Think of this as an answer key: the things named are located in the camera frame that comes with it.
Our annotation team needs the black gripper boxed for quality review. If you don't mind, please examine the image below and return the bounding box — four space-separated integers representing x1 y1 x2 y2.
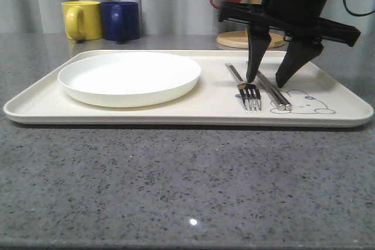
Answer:
219 0 360 88

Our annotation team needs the silver metal fork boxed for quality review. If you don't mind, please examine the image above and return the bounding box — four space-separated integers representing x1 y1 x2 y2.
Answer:
225 63 262 112

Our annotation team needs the silver metal chopstick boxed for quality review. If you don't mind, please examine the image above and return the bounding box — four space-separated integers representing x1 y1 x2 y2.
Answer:
257 71 292 111
245 71 289 111

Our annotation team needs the white round plate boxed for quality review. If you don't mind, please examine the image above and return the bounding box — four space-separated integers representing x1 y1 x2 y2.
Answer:
58 52 202 108

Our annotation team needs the wooden mug tree stand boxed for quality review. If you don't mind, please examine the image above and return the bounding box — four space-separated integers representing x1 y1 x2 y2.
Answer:
216 0 285 49

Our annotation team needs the cream bunny print tray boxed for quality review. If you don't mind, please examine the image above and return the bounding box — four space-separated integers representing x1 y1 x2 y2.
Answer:
4 50 374 128

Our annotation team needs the navy blue mug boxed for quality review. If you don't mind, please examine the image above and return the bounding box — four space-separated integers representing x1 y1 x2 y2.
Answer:
99 1 141 42

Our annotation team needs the yellow mug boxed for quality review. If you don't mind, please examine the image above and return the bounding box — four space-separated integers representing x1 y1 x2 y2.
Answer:
62 1 102 41

